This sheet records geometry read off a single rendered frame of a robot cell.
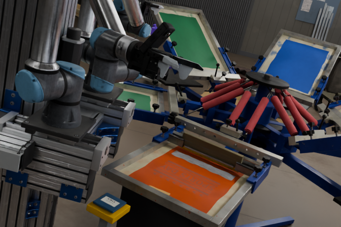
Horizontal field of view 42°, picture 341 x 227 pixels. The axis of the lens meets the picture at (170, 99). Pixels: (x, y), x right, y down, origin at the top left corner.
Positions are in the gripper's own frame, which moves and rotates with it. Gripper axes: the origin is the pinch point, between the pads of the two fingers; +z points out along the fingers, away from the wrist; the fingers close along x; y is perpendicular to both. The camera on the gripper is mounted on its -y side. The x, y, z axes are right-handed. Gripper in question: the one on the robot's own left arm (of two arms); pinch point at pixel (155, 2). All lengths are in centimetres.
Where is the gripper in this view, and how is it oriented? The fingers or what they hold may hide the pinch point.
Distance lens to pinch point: 265.2
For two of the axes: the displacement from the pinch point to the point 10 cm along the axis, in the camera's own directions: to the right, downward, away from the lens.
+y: -3.4, 8.7, 3.5
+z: 5.1, -1.4, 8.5
